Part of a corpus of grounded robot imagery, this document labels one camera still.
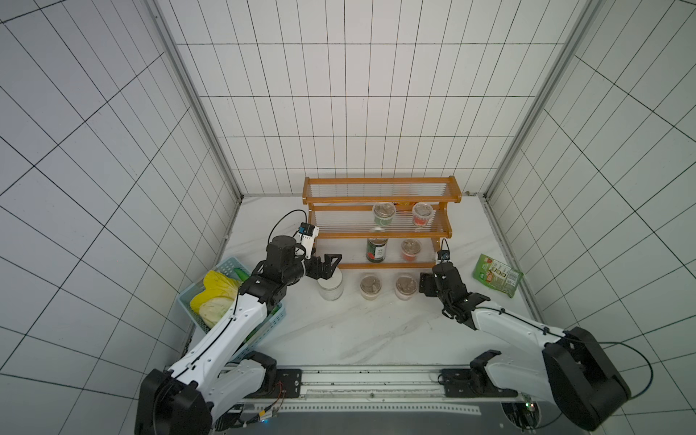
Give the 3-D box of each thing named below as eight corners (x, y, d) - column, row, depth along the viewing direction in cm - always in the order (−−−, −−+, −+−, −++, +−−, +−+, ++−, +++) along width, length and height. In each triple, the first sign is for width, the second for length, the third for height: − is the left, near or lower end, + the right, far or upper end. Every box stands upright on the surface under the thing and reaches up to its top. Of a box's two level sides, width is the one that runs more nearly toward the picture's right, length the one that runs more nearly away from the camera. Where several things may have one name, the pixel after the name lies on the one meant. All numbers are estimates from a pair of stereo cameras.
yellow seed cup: (360, 300, 90) (360, 293, 85) (359, 278, 95) (360, 270, 91) (381, 300, 90) (382, 293, 85) (379, 278, 95) (380, 270, 91)
